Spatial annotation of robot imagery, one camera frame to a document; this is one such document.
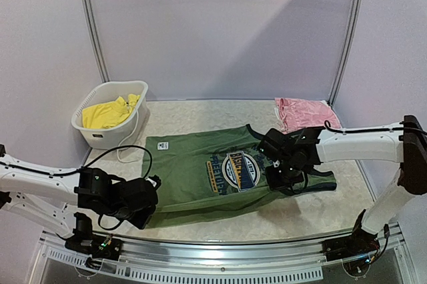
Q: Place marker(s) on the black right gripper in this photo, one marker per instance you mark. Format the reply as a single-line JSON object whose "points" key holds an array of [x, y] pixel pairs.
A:
{"points": [[280, 181]]}

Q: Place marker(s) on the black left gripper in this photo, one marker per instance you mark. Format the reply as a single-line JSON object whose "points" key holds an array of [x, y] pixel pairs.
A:
{"points": [[141, 222]]}

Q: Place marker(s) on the green sleeveless shirt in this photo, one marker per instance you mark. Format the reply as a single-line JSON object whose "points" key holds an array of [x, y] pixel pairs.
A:
{"points": [[214, 175]]}

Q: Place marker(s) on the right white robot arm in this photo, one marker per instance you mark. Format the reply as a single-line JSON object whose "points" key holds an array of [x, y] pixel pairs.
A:
{"points": [[401, 144]]}

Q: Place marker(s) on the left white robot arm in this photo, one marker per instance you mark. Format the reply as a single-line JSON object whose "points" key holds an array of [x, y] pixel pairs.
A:
{"points": [[26, 186]]}

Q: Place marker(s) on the white plastic laundry basket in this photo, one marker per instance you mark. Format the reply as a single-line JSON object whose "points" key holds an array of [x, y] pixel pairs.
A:
{"points": [[125, 133]]}

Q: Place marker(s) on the pink folded shorts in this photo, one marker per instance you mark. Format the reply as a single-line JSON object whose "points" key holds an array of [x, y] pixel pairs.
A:
{"points": [[295, 114]]}

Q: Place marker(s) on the white folded garment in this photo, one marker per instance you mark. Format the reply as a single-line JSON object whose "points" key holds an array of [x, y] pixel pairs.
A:
{"points": [[326, 102]]}

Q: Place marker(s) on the yellow garment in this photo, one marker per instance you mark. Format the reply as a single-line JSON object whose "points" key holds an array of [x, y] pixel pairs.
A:
{"points": [[110, 114]]}

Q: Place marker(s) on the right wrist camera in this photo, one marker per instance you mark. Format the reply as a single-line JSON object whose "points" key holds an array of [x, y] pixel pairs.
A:
{"points": [[275, 146]]}

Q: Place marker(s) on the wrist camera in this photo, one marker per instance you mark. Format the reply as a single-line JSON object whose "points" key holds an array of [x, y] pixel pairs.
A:
{"points": [[275, 146], [155, 181]]}

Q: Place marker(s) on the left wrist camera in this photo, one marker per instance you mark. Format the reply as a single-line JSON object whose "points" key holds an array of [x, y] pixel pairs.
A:
{"points": [[155, 181]]}

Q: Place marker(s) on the aluminium front rail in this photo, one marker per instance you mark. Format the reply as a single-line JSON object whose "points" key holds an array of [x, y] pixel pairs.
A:
{"points": [[289, 261]]}

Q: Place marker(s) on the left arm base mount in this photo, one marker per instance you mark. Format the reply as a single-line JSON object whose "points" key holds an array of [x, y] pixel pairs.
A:
{"points": [[96, 247]]}

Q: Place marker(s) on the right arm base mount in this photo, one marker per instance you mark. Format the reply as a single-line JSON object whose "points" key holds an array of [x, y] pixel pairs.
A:
{"points": [[358, 251]]}

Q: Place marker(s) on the right aluminium corner post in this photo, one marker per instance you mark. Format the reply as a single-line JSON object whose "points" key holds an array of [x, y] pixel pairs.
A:
{"points": [[345, 53]]}

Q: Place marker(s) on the aluminium corner post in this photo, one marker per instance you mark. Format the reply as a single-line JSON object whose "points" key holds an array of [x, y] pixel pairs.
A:
{"points": [[345, 53], [95, 41]]}

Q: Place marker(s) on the left aluminium corner post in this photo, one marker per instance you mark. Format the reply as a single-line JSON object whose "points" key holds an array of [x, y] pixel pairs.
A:
{"points": [[95, 41]]}

